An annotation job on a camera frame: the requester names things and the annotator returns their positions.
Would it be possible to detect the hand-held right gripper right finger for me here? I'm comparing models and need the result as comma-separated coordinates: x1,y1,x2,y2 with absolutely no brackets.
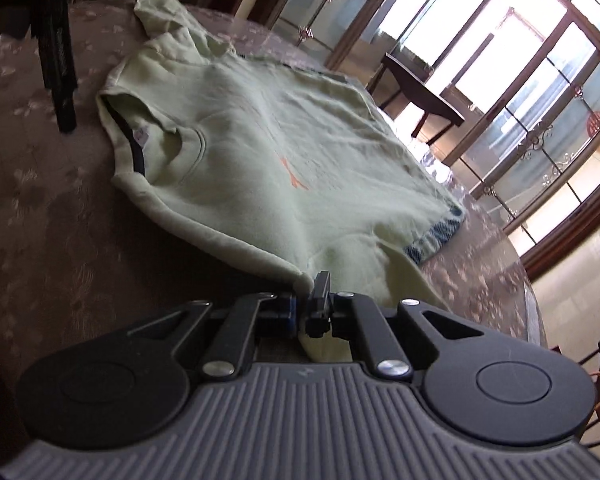
305,271,487,379

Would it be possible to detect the light green sweatshirt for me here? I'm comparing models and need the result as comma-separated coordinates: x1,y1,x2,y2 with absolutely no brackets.
96,0,468,361

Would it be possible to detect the dark wooden chair by door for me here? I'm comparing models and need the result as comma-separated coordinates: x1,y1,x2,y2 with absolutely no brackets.
367,52,467,147

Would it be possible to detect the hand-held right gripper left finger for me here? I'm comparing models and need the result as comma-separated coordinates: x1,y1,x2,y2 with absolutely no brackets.
125,291,297,380

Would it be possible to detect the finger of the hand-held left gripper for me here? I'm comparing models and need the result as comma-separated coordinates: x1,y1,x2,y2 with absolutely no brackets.
36,2,79,134

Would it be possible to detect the glass sliding door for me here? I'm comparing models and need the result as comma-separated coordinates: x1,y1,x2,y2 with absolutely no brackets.
275,0,411,68
445,0,600,266

